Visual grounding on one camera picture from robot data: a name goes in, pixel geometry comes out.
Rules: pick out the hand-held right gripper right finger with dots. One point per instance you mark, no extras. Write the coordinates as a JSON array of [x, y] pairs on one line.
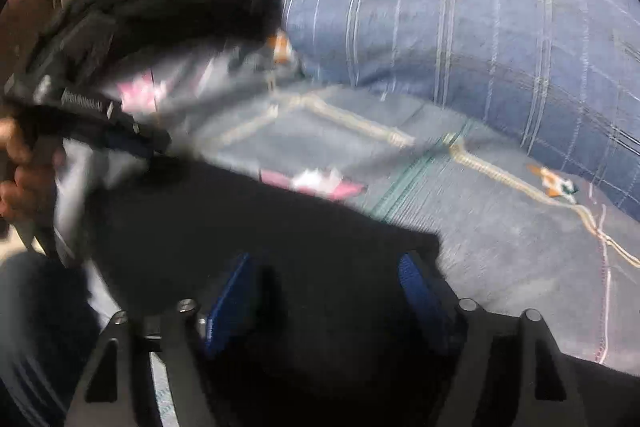
[[420, 297]]

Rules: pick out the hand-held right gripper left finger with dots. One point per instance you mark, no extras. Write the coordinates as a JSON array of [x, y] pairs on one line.
[[227, 307]]

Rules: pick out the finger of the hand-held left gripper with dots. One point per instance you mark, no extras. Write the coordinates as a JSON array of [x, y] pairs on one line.
[[137, 142]]

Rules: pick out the black pants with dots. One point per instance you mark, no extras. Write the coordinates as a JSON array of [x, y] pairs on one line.
[[300, 257]]

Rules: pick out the person's left hand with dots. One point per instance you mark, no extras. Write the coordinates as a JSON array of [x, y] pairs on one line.
[[22, 187]]

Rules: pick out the grey printed bedsheet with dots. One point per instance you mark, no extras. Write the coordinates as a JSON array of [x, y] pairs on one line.
[[500, 257]]

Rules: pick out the person's leg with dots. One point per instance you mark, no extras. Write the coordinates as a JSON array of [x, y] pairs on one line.
[[40, 332]]

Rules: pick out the blue plaid pillow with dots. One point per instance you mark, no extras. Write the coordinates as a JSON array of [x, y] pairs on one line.
[[450, 7]]

